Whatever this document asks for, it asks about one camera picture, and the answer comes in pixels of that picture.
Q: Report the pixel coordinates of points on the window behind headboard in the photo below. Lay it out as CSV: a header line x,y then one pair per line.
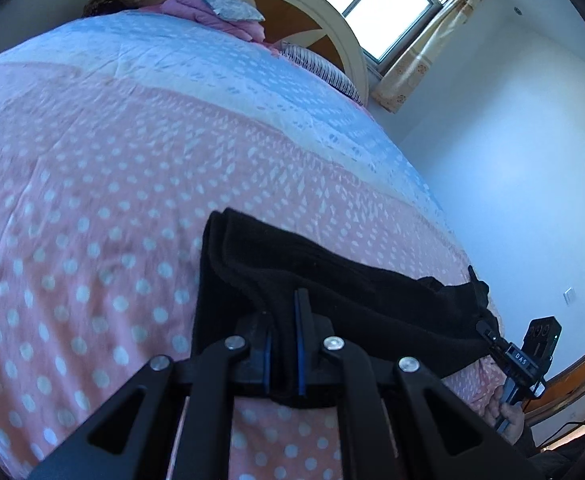
x,y
387,10

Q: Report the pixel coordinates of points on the yellow patterned curtain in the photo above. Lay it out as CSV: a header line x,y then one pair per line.
x,y
422,65

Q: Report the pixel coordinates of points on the white wall socket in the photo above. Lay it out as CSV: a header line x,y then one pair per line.
x,y
568,296

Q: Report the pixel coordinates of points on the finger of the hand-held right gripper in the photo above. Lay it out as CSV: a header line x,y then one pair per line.
x,y
489,335

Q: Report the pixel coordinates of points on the brown fuzzy object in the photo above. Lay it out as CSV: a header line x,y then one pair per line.
x,y
110,0

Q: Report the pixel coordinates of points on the pink and blue dotted bedspread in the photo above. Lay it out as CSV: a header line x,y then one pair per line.
x,y
122,185

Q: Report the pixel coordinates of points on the cream and orange headboard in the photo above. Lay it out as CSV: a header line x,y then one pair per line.
x,y
292,15

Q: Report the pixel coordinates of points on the person's right hand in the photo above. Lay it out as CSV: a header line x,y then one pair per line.
x,y
513,417

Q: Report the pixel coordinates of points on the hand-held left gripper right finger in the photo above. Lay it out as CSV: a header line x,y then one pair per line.
x,y
301,345

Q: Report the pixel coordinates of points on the pink folded blanket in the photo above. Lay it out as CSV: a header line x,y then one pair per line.
x,y
192,6

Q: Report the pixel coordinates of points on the black pants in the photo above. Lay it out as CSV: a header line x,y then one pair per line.
x,y
372,300

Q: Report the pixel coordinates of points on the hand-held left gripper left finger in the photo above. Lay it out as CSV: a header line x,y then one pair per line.
x,y
267,360

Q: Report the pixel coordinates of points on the striped pillow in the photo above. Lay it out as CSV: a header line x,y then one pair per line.
x,y
317,65

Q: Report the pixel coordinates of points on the orange wooden panel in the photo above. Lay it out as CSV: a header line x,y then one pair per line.
x,y
579,367

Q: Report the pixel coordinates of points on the person's right forearm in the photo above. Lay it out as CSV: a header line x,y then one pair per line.
x,y
534,455

